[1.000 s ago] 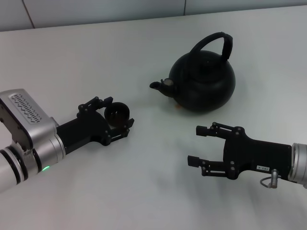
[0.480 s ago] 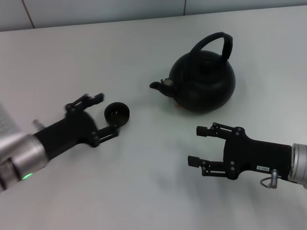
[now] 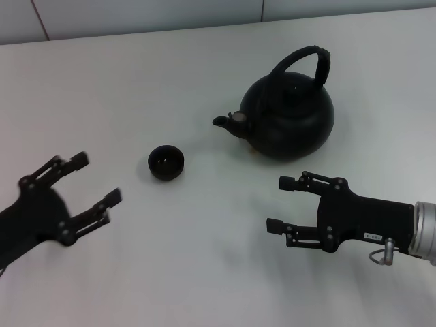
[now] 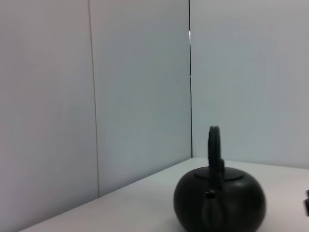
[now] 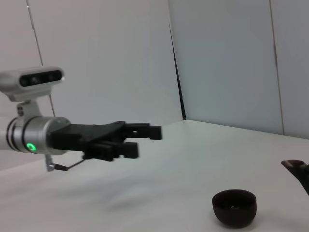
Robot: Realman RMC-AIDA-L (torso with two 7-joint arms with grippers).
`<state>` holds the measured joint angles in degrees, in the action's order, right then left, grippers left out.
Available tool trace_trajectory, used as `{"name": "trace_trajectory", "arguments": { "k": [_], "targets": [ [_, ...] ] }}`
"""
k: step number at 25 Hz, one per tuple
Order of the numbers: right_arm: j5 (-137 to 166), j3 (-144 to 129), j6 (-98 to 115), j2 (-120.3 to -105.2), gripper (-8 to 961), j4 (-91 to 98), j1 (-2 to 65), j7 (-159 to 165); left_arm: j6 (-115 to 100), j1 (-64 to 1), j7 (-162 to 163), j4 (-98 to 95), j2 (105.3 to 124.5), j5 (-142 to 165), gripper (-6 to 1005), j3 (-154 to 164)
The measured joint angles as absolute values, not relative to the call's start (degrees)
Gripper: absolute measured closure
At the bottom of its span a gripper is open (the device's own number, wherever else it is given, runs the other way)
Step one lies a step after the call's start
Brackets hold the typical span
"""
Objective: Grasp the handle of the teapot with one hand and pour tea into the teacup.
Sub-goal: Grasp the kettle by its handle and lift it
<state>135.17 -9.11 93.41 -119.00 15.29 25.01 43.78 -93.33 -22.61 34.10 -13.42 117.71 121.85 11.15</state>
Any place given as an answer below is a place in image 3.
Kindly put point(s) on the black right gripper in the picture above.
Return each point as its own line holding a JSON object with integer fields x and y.
{"x": 368, "y": 218}

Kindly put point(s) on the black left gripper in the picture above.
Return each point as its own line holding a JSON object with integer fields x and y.
{"x": 37, "y": 218}

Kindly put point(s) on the black round teapot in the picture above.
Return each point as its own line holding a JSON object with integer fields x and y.
{"x": 289, "y": 119}

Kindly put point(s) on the small dark teacup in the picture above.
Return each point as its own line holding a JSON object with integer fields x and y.
{"x": 166, "y": 172}

